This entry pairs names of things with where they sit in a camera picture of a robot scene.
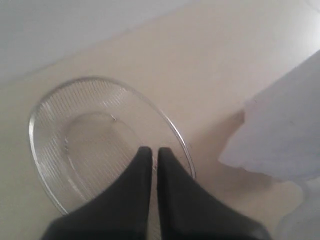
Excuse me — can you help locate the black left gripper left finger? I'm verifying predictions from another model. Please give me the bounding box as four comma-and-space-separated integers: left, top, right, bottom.
43, 146, 153, 240

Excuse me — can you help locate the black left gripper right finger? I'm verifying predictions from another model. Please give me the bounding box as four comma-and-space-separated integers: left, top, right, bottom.
157, 147, 267, 240

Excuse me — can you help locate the white printed t-shirt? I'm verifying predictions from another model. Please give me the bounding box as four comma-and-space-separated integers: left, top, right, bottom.
219, 52, 320, 240

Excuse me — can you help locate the metal mesh basket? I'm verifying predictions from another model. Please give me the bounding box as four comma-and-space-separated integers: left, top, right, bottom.
28, 76, 196, 214

